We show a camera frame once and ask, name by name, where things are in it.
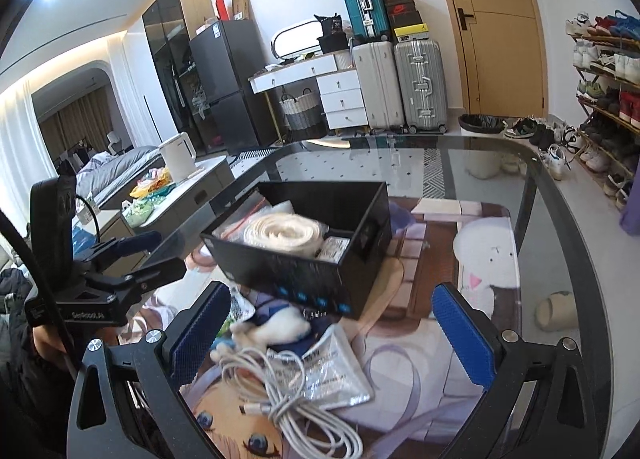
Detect black handbag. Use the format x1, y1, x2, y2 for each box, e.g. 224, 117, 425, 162
314, 14, 348, 54

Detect silver suitcase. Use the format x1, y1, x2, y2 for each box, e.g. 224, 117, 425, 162
394, 40, 448, 134

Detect black cardboard box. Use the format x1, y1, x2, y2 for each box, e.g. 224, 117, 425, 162
201, 180, 392, 318

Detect green snack packet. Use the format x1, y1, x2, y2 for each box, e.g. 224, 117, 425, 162
218, 289, 255, 335

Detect woven laundry basket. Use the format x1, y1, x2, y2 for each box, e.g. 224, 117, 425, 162
280, 87, 328, 140

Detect person's left hand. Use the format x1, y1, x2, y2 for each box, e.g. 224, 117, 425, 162
32, 326, 67, 368

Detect teal suitcase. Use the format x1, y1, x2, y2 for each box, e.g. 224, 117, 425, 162
344, 0, 392, 43

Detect black camera module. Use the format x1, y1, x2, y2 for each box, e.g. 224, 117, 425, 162
29, 175, 76, 293

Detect dark glass wardrobe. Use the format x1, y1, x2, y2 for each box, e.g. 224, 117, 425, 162
142, 0, 210, 156

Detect oval black-framed mirror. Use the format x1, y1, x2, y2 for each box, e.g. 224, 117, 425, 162
270, 19, 323, 60

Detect white suitcase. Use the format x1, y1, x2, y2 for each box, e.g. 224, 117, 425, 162
352, 42, 405, 130

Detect small white packet in box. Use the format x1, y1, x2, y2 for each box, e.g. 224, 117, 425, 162
316, 236, 350, 264

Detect wooden door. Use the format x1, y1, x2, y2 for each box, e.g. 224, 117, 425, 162
447, 0, 548, 118

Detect white charging cable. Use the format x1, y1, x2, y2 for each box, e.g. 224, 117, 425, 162
217, 345, 364, 459

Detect wooden shoe rack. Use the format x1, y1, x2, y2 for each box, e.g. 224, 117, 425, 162
565, 10, 639, 211

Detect white drawer desk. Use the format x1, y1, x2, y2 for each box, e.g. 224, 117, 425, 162
248, 50, 369, 130

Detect white plush toy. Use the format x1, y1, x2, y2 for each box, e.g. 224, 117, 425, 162
209, 306, 311, 363

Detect white electric kettle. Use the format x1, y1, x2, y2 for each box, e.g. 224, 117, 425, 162
158, 132, 198, 182

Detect purple bag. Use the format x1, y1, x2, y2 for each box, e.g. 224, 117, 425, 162
620, 177, 640, 237

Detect silver foil medicine pouch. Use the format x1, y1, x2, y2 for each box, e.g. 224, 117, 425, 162
267, 325, 374, 410

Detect beige slipper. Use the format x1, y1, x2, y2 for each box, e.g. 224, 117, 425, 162
534, 291, 578, 332

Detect bed with grey blanket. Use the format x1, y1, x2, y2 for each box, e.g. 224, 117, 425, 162
76, 146, 165, 210

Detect anime printed desk mat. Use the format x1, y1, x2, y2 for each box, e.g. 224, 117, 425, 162
119, 195, 522, 459

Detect grey side cabinet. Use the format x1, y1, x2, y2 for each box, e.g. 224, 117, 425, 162
125, 156, 233, 238

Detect black refrigerator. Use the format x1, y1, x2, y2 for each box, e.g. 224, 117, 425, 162
190, 20, 278, 154

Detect stacked shoe boxes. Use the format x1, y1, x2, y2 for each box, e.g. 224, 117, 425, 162
383, 0, 430, 41

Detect bagged beige rope coil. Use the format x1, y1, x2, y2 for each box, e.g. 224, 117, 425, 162
219, 192, 331, 259

